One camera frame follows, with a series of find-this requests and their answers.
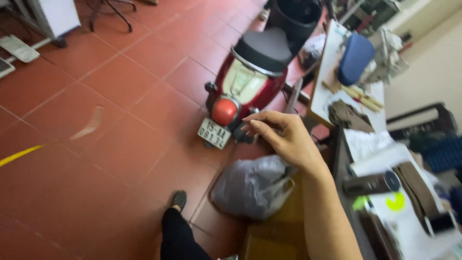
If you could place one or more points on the black phone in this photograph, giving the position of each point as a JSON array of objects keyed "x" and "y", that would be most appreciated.
[{"x": 442, "y": 224}]

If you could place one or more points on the white paper sheets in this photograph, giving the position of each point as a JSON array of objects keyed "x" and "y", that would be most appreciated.
[{"x": 368, "y": 144}]

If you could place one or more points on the black plastic crate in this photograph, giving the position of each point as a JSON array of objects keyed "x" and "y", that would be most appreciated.
[{"x": 422, "y": 124}]

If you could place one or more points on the person's right hand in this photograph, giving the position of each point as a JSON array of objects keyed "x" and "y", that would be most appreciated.
[{"x": 288, "y": 141}]

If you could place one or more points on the brown fabric piece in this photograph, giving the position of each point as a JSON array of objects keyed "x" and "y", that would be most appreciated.
[{"x": 415, "y": 184}]

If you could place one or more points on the white cabinet on stand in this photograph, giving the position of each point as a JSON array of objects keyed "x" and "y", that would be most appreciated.
[{"x": 50, "y": 18}]

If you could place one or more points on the person's right fingers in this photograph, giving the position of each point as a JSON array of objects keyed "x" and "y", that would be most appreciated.
[{"x": 257, "y": 125}]

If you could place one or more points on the white work table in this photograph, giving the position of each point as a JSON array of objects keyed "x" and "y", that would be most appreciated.
[{"x": 326, "y": 76}]

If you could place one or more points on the person's dark shoe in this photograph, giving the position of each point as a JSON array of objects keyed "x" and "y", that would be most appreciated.
[{"x": 179, "y": 199}]

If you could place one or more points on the white sewing machine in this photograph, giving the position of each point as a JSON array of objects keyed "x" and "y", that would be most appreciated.
[{"x": 391, "y": 50}]

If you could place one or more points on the clear plastic bag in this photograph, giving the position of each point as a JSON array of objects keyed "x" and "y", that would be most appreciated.
[{"x": 312, "y": 50}]

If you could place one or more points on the black chair legs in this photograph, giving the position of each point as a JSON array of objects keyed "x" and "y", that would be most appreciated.
[{"x": 110, "y": 12}]

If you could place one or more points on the grey plastic bag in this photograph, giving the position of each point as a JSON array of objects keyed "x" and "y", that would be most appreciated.
[{"x": 252, "y": 187}]

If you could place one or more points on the black cylindrical flask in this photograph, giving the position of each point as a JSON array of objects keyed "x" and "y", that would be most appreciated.
[{"x": 371, "y": 184}]

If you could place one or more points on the bundle of bamboo sticks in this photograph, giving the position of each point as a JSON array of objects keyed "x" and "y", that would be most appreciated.
[{"x": 362, "y": 96}]

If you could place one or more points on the blue plastic crate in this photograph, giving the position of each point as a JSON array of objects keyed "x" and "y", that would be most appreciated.
[{"x": 442, "y": 153}]

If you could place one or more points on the grey foot pedal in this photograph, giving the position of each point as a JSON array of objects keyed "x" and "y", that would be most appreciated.
[
  {"x": 5, "y": 68},
  {"x": 18, "y": 48}
]

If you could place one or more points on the neon yellow tape roll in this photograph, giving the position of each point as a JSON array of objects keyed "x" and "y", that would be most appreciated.
[{"x": 395, "y": 202}]

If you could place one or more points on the black plastic tub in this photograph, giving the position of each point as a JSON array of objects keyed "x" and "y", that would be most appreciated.
[{"x": 296, "y": 20}]

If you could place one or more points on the blue padded cushion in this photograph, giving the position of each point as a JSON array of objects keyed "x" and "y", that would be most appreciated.
[{"x": 354, "y": 59}]

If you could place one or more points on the dark folded cloth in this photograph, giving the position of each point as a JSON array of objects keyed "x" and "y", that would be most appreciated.
[{"x": 346, "y": 115}]

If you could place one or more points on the person's black trouser leg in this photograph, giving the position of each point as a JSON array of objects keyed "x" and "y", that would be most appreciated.
[{"x": 178, "y": 238}]

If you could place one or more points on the red motor scooter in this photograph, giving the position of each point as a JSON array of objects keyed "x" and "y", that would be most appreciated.
[{"x": 252, "y": 83}]

